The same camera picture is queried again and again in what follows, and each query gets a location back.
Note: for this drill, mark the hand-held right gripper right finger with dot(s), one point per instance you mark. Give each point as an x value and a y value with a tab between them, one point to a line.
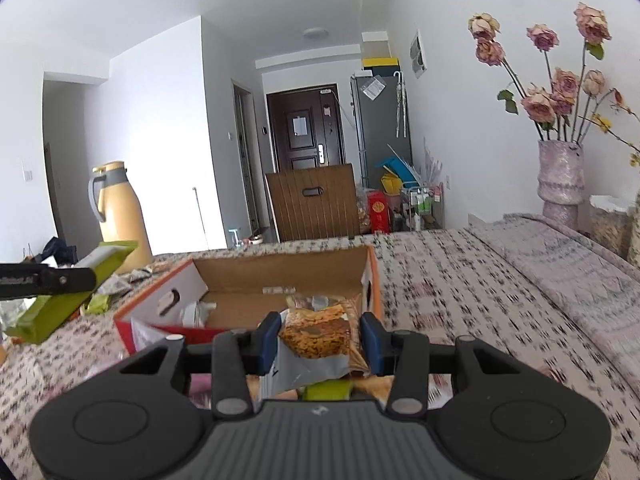
374	344

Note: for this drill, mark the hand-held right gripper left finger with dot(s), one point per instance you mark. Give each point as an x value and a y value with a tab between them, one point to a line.
267	342

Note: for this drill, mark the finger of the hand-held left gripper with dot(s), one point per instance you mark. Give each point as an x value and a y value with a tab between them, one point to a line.
67	281

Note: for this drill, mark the long green snack packet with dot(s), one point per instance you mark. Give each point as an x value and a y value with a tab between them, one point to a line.
45	317

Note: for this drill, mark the clear oat crisp packet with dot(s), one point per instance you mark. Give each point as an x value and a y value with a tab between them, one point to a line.
312	335

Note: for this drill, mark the red cardboard box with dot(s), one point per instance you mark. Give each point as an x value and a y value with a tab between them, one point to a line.
280	270

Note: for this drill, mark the black bag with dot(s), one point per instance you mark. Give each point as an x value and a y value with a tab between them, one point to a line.
60	250

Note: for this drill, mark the small green snack packet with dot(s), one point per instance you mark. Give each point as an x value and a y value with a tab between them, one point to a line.
97	304

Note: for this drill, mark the white snack packet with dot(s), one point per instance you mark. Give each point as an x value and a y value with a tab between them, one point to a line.
145	273
116	285

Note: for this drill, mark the clear snack packet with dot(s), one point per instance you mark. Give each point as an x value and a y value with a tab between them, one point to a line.
197	314

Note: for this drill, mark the yellow thermos jug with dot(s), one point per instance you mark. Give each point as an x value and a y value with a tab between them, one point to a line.
125	210

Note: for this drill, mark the red gift box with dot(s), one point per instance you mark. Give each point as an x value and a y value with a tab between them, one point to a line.
379	212

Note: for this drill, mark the wooden chair back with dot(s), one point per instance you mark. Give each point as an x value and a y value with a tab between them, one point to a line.
300	215

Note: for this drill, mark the yellow bag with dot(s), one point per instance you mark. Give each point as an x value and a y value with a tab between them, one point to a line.
392	184

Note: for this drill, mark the blue plastic dustpan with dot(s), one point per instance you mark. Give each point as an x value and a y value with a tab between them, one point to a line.
402	170

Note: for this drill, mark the grey interior door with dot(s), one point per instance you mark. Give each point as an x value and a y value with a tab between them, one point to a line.
246	160

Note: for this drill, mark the purple dried grass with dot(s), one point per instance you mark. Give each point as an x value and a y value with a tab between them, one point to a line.
432	162

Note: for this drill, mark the dark brown door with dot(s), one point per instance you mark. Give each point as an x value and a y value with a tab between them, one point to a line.
305	150

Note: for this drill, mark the folded pink grey blanket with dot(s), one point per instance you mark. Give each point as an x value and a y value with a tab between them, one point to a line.
560	265

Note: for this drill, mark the grey refrigerator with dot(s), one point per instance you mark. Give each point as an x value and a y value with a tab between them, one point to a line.
382	130

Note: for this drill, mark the white door notice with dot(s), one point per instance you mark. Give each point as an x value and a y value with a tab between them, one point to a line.
298	126

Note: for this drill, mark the white folded umbrella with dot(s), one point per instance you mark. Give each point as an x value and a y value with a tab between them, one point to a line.
400	105

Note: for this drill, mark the pink textured vase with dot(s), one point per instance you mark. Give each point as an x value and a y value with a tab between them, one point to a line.
560	180

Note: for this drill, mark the printed paper sheet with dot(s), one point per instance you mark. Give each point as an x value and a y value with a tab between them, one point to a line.
374	88

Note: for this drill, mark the glass jar white lid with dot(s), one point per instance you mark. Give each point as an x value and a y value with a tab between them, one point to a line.
610	225

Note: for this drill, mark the yellow box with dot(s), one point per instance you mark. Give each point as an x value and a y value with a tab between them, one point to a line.
381	62

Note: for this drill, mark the bunch of dried roses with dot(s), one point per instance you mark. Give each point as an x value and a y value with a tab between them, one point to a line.
542	102

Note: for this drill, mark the beige box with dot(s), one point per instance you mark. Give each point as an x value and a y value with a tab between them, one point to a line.
376	49

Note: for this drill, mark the round ceiling lamp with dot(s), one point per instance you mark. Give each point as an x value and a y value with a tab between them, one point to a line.
315	33

